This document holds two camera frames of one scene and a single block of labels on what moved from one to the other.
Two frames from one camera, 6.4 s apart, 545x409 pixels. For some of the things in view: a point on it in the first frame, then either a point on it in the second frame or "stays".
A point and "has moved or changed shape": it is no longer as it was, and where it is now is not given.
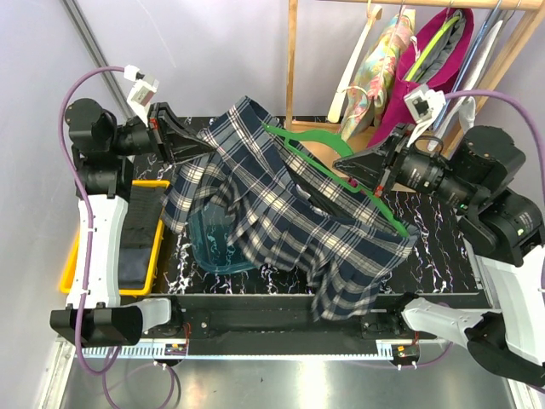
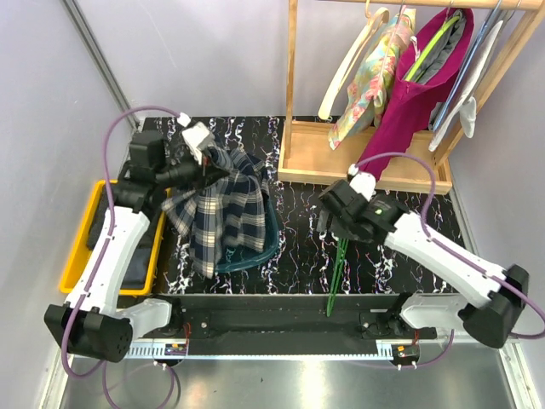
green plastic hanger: (289, 136) -> (342, 245)
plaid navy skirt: (288, 210) has moved or changed shape
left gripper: (172, 142) -> (208, 173)
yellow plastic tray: (68, 270) stays
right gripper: (375, 169) -> (335, 227)
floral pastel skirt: (368, 97) stays
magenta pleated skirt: (394, 114) stays
